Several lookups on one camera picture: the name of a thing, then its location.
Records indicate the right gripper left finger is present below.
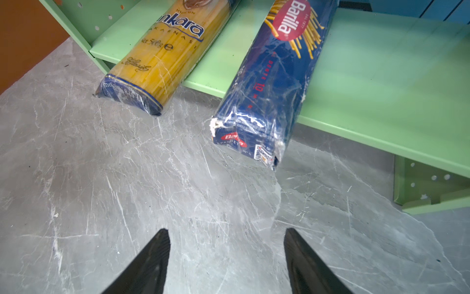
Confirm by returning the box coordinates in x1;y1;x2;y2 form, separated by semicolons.
103;229;171;294

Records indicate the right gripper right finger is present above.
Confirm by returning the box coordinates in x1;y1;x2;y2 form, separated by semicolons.
283;228;352;294

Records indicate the blue Barilla spaghetti box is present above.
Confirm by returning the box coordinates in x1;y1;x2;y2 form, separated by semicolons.
210;0;339;170

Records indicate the dark blue portrait spaghetti bag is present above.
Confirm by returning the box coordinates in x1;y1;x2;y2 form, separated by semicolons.
94;0;239;116

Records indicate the green wooden two-tier shelf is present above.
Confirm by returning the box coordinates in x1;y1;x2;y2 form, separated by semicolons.
40;1;470;214

